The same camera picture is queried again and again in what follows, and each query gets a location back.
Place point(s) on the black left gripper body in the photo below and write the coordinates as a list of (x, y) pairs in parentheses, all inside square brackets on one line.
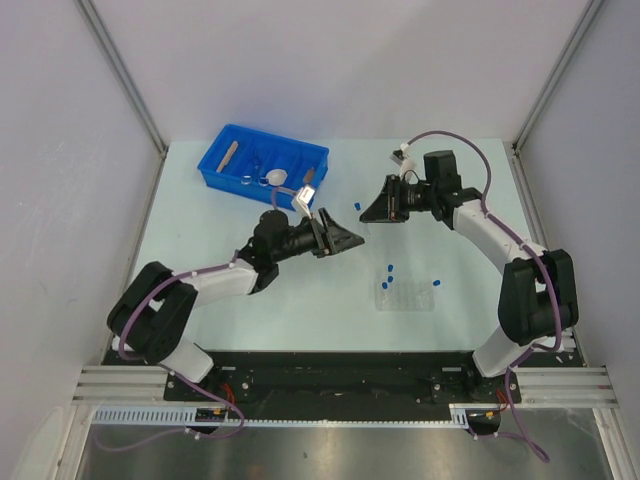
[(306, 238)]

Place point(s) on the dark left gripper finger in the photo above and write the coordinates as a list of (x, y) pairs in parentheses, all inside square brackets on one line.
[(342, 244), (331, 229)]

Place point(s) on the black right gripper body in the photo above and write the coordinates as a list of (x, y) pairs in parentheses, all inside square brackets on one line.
[(409, 198)]

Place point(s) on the bristle test tube brush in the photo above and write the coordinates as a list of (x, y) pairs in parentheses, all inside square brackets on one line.
[(308, 177)]

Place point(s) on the white porcelain evaporating dish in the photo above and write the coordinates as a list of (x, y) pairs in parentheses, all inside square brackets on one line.
[(276, 177)]

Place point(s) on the clear plastic test tube rack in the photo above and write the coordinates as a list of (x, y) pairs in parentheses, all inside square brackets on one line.
[(405, 297)]

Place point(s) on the metal crucible tongs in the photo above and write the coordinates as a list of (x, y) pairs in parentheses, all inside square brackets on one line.
[(255, 174)]

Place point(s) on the wooden test tube clamp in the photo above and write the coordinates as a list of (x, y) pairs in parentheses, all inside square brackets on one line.
[(227, 156)]

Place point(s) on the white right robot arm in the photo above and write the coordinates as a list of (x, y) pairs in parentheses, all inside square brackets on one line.
[(538, 296)]

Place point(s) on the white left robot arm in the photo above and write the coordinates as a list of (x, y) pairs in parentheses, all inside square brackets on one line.
[(151, 316)]

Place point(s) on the blue plastic bin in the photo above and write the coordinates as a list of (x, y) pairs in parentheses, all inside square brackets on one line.
[(294, 156)]

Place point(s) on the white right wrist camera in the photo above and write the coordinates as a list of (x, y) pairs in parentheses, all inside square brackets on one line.
[(402, 159)]

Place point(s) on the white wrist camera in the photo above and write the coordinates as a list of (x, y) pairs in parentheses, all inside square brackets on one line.
[(303, 199), (402, 159)]

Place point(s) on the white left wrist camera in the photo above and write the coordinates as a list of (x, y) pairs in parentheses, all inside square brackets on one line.
[(303, 199)]

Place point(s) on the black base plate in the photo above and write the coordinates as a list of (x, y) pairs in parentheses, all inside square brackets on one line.
[(346, 385)]

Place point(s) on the slotted cable duct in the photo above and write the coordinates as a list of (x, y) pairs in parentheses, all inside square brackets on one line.
[(209, 416)]

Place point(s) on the aluminium frame rail right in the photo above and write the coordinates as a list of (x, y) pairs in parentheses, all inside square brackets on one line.
[(577, 169)]

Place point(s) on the aluminium frame rail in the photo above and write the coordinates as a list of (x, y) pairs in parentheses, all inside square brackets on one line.
[(577, 169), (115, 61)]

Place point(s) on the aluminium frame rail left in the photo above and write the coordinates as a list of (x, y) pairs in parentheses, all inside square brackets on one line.
[(115, 61)]

